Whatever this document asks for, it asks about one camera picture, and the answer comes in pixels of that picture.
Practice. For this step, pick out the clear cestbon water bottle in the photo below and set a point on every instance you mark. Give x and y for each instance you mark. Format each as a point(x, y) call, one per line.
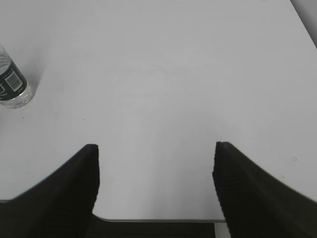
point(15, 90)

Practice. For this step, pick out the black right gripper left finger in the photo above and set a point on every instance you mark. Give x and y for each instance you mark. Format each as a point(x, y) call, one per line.
point(60, 206)

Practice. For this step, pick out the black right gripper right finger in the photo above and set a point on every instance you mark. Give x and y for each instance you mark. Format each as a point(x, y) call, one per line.
point(257, 205)

